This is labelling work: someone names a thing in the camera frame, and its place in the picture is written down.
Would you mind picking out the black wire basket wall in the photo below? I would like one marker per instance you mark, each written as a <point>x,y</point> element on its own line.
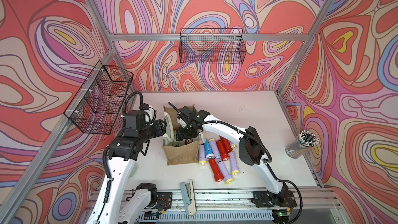
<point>212,46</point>
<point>95,108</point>

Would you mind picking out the purple flashlight lower right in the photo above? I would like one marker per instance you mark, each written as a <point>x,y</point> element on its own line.
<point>233,164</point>

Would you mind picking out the red flashlight middle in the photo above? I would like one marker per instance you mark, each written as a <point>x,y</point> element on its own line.
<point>223,153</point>

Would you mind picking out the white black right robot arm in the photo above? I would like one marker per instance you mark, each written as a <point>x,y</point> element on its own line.
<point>251,151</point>

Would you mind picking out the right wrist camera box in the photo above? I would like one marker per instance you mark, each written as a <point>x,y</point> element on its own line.
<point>186,115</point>

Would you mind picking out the blue beige stapler tool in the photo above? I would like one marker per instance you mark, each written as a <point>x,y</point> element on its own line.
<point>188,197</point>

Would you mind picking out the purple flashlight far left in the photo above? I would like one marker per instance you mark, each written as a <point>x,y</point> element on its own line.
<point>202,155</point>

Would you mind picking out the burlap tote bag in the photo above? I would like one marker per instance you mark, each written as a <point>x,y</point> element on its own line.
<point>177,152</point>

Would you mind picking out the long purple flashlight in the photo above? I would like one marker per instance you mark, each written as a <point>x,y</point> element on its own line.
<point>227,176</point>

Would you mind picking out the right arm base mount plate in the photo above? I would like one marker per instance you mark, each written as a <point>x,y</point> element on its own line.
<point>268,199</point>

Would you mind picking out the red flashlight top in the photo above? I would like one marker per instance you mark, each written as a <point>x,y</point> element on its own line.
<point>226,144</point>

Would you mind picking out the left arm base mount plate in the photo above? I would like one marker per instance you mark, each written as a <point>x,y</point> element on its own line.
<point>164,201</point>

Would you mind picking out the metal cup of pencils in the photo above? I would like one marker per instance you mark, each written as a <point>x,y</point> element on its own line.
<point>303,143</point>

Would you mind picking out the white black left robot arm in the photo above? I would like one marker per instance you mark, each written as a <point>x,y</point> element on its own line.
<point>119,159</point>

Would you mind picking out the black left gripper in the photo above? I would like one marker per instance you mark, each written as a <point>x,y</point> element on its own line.
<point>158,127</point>

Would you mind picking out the blue flashlight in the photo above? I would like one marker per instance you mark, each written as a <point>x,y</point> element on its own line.
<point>208,152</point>

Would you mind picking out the purple flashlight top right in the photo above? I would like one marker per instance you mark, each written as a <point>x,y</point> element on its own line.
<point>233,145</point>

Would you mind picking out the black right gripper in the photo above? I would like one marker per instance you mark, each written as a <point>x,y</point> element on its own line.
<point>181,135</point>

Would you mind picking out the red flashlight bottom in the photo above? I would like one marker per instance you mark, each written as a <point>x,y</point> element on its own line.
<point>216,171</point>

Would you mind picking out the black wire basket back wall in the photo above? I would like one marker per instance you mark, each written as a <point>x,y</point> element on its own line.
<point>212,46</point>

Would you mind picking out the black wire basket left wall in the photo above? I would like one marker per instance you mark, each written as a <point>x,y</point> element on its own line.
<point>95,108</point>

